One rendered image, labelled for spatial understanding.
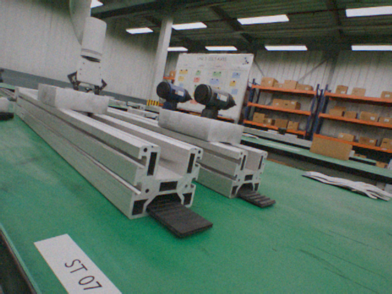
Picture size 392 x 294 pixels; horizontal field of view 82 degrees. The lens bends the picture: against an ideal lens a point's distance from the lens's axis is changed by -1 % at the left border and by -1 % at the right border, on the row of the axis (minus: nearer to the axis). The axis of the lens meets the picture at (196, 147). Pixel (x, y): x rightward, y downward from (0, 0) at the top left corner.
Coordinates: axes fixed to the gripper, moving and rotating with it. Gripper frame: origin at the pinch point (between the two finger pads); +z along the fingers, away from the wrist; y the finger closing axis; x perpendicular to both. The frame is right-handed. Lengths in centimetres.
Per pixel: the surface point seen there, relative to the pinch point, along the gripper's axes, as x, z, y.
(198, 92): 58, -8, -10
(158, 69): -642, -131, -473
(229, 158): 83, 4, 4
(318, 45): -290, -382, -1006
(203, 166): 78, 8, 4
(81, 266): 91, 11, 31
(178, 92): 39.5, -8.2, -18.0
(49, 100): 50, 1, 25
